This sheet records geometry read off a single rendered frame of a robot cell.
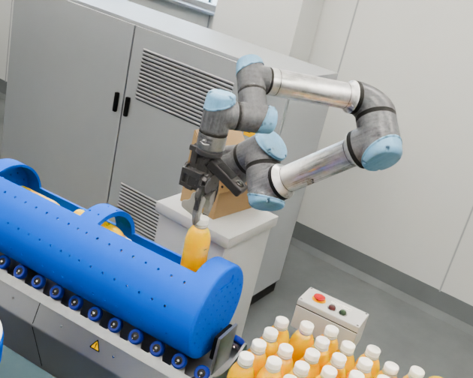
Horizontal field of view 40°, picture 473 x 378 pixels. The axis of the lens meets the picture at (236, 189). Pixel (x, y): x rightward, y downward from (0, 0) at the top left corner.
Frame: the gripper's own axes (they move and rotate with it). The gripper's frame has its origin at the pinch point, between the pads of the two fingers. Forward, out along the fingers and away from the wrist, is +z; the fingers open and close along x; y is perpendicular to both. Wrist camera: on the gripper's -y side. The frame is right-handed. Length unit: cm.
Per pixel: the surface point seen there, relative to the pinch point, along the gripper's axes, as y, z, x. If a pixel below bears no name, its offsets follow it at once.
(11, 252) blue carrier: 54, 30, 13
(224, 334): -15.9, 28.5, 2.5
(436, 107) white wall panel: -7, 5, -277
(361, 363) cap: -52, 23, -7
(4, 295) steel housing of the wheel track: 55, 46, 13
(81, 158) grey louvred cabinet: 179, 86, -168
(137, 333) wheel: 6.9, 36.2, 10.5
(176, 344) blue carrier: -7.1, 31.0, 12.9
